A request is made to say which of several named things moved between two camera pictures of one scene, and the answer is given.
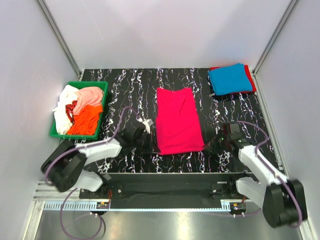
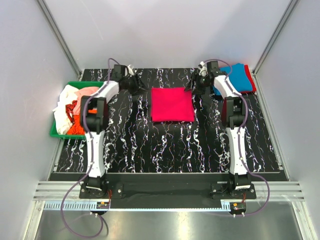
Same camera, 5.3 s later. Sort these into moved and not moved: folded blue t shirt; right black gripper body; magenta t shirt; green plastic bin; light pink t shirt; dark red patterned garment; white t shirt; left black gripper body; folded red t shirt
Moved: right black gripper body; magenta t shirt; left black gripper body
Not moved: green plastic bin; folded red t shirt; white t shirt; light pink t shirt; dark red patterned garment; folded blue t shirt
